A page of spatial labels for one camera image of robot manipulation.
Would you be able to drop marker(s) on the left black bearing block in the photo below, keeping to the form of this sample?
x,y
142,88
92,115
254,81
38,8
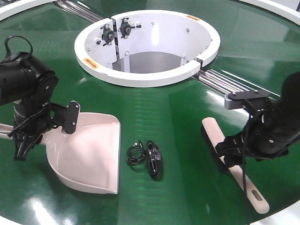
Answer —
x,y
108,35

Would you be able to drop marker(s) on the green conveyor belt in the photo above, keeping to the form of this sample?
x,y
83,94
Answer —
x,y
168,175

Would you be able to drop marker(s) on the right black bearing block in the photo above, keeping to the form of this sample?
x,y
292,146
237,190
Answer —
x,y
125,28

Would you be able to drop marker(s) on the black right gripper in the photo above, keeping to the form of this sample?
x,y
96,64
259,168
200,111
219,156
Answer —
x,y
266,136

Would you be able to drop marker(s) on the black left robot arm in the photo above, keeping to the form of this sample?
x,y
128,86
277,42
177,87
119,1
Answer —
x,y
29,84

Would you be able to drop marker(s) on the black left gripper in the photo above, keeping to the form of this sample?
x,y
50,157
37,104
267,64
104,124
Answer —
x,y
32,119

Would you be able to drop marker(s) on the pink dustpan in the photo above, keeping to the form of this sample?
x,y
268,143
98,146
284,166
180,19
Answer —
x,y
89,159

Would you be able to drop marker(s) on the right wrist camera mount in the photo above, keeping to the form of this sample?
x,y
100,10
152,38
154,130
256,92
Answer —
x,y
259,99

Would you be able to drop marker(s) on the pink hand broom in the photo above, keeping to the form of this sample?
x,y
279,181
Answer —
x,y
216,136

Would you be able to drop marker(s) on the white outer conveyor rim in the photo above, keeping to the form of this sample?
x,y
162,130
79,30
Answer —
x,y
279,9

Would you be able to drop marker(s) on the steel transfer rollers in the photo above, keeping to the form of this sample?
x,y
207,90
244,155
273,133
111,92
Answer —
x,y
226,82
78,10

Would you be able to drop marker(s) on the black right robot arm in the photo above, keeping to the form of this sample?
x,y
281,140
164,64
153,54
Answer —
x,y
289,101

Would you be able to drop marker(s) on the black bearing block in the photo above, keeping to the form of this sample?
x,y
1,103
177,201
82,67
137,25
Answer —
x,y
125,28
108,35

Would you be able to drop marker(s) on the steel transfer rollers far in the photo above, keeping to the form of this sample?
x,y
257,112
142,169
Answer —
x,y
78,10

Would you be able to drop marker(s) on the steel transfer rollers right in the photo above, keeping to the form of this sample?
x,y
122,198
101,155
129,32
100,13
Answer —
x,y
226,82

